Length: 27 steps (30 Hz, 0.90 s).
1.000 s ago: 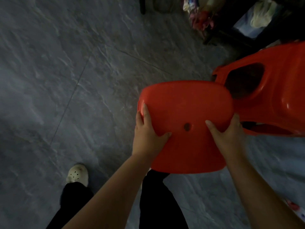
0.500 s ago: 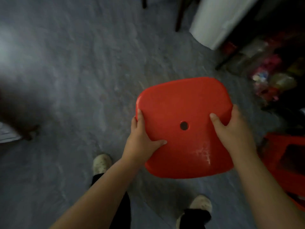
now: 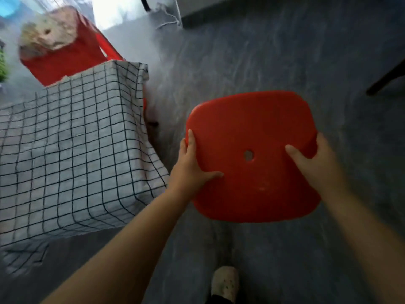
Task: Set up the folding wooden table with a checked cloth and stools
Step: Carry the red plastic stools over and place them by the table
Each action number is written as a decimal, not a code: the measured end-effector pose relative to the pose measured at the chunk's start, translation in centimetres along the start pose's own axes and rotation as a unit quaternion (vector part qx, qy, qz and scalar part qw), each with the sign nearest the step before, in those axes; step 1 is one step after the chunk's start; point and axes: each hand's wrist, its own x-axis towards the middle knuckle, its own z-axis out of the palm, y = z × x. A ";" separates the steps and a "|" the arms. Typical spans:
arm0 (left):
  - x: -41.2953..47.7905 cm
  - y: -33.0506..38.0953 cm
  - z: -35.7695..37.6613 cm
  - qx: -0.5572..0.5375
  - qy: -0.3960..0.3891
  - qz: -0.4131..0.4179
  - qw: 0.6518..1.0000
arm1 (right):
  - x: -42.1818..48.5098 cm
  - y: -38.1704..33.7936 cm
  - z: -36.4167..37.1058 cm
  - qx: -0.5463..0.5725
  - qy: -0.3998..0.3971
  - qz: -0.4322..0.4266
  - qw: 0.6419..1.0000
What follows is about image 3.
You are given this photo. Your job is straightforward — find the person's right hand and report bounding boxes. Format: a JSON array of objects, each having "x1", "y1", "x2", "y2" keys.
[{"x1": 285, "y1": 132, "x2": 347, "y2": 197}]

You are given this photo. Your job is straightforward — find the person's left hand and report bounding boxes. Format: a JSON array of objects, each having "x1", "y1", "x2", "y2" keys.
[{"x1": 167, "y1": 129, "x2": 224, "y2": 201}]

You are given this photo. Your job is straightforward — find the red plastic stool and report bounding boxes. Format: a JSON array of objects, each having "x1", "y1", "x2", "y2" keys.
[{"x1": 185, "y1": 90, "x2": 323, "y2": 223}]

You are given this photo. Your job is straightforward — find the person's left forearm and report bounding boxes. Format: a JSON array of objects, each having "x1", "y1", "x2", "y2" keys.
[{"x1": 39, "y1": 186, "x2": 192, "y2": 304}]

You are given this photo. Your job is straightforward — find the person's right forearm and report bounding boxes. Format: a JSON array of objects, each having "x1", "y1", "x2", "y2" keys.
[{"x1": 321, "y1": 186, "x2": 405, "y2": 304}]

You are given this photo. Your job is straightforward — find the white clog shoe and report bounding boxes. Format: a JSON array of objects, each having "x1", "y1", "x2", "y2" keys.
[{"x1": 210, "y1": 266, "x2": 239, "y2": 304}]

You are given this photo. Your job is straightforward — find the white black grid tablecloth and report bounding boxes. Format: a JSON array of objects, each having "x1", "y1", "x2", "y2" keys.
[{"x1": 0, "y1": 60, "x2": 170, "y2": 277}]

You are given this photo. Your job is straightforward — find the black furniture leg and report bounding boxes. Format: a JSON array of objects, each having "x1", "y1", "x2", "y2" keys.
[{"x1": 365, "y1": 59, "x2": 405, "y2": 96}]

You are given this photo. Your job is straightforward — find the red plastic chair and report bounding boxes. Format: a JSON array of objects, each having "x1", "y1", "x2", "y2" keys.
[{"x1": 20, "y1": 6, "x2": 124, "y2": 87}]

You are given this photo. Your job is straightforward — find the beige floral cushion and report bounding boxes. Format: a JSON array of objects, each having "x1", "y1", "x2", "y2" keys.
[{"x1": 18, "y1": 6, "x2": 80, "y2": 59}]

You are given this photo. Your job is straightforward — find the white cable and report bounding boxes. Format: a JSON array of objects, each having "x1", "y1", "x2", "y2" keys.
[{"x1": 149, "y1": 0, "x2": 183, "y2": 30}]

